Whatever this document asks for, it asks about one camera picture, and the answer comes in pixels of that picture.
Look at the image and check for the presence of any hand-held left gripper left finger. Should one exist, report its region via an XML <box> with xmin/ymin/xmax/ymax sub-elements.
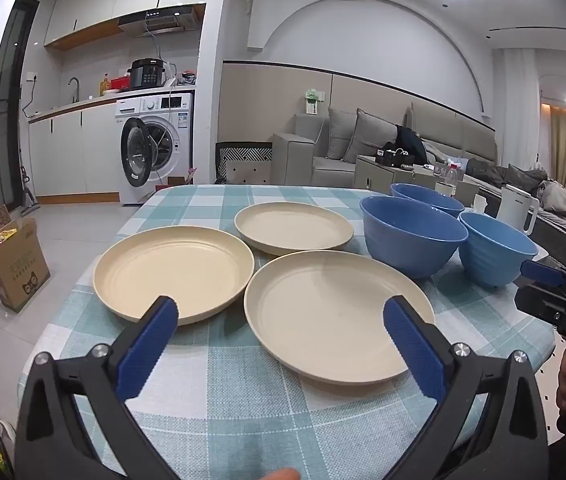
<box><xmin>14</xmin><ymin>296</ymin><xmax>180</xmax><ymax>480</ymax></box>

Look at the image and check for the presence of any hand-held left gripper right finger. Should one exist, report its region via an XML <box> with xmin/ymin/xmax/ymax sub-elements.
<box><xmin>382</xmin><ymin>295</ymin><xmax>549</xmax><ymax>480</ymax></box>

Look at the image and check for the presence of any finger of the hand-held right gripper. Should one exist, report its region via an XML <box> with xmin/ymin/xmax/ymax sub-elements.
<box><xmin>520</xmin><ymin>259</ymin><xmax>566</xmax><ymax>306</ymax></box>
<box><xmin>514</xmin><ymin>285</ymin><xmax>566</xmax><ymax>333</ymax></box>

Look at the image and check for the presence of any light blue bowl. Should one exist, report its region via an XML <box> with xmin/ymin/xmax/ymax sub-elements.
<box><xmin>458</xmin><ymin>211</ymin><xmax>539</xmax><ymax>288</ymax></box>

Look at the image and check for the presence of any cream round plate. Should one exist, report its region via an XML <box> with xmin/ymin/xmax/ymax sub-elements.
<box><xmin>234</xmin><ymin>202</ymin><xmax>355</xmax><ymax>257</ymax></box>
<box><xmin>93</xmin><ymin>226</ymin><xmax>255</xmax><ymax>325</ymax></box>
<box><xmin>244</xmin><ymin>249</ymin><xmax>435</xmax><ymax>387</ymax></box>

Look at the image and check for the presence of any dark blue bowl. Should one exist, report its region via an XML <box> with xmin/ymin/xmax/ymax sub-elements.
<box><xmin>359</xmin><ymin>196</ymin><xmax>469</xmax><ymax>279</ymax></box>
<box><xmin>390</xmin><ymin>183</ymin><xmax>465</xmax><ymax>218</ymax></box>

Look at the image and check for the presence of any white electric kettle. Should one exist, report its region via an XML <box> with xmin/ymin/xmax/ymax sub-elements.
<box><xmin>499</xmin><ymin>183</ymin><xmax>539</xmax><ymax>236</ymax></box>

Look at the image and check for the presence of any teal checked tablecloth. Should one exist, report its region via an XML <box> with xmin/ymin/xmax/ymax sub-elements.
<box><xmin>18</xmin><ymin>184</ymin><xmax>556</xmax><ymax>480</ymax></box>

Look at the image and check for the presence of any dark grey blanket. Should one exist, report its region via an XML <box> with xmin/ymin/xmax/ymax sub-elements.
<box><xmin>493</xmin><ymin>162</ymin><xmax>549</xmax><ymax>191</ymax></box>

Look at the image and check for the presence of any clear water bottle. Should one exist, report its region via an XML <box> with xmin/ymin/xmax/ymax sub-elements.
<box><xmin>442</xmin><ymin>162</ymin><xmax>460</xmax><ymax>196</ymax></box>

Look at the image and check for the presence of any brown cardboard box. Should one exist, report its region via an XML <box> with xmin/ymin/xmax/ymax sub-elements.
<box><xmin>0</xmin><ymin>217</ymin><xmax>51</xmax><ymax>313</ymax></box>

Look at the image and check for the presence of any grey side cabinet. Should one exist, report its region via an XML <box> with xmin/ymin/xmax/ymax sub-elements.
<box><xmin>354</xmin><ymin>155</ymin><xmax>444</xmax><ymax>196</ymax></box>

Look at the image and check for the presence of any black jacket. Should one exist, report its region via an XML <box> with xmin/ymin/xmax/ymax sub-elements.
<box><xmin>395</xmin><ymin>125</ymin><xmax>429</xmax><ymax>163</ymax></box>

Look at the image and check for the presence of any black box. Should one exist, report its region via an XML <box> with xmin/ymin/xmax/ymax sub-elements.
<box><xmin>375</xmin><ymin>142</ymin><xmax>414</xmax><ymax>168</ymax></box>

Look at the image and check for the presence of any floor mop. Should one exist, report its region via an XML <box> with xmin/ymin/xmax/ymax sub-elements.
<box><xmin>18</xmin><ymin>165</ymin><xmax>41</xmax><ymax>211</ymax></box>

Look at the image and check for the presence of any white kitchen base cabinet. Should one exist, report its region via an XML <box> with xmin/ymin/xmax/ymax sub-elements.
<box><xmin>28</xmin><ymin>97</ymin><xmax>124</xmax><ymax>198</ymax></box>

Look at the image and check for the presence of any black white patterned mat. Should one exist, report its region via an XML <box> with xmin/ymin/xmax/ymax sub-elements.
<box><xmin>214</xmin><ymin>141</ymin><xmax>274</xmax><ymax>185</ymax></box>

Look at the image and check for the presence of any grey cushion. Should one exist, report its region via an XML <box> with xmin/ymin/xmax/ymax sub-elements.
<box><xmin>343</xmin><ymin>108</ymin><xmax>411</xmax><ymax>163</ymax></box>
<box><xmin>327</xmin><ymin>106</ymin><xmax>359</xmax><ymax>161</ymax></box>

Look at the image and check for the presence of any white washing machine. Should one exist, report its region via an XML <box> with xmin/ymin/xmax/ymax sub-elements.
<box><xmin>115</xmin><ymin>92</ymin><xmax>195</xmax><ymax>206</ymax></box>

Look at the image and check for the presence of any grey sofa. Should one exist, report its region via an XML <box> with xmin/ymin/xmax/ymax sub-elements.
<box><xmin>270</xmin><ymin>102</ymin><xmax>499</xmax><ymax>188</ymax></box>

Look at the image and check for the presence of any black pressure cooker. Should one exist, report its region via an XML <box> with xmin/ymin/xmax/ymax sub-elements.
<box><xmin>129</xmin><ymin>58</ymin><xmax>166</xmax><ymax>88</ymax></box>

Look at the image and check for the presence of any black framed glass door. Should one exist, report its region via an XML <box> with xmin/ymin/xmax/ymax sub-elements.
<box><xmin>0</xmin><ymin>0</ymin><xmax>38</xmax><ymax>206</ymax></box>

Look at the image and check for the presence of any range hood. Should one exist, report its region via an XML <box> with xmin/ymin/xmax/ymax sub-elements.
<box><xmin>118</xmin><ymin>4</ymin><xmax>206</xmax><ymax>38</ymax></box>

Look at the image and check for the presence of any white green wall device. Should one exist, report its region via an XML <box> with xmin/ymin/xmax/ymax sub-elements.
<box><xmin>305</xmin><ymin>89</ymin><xmax>326</xmax><ymax>116</ymax></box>

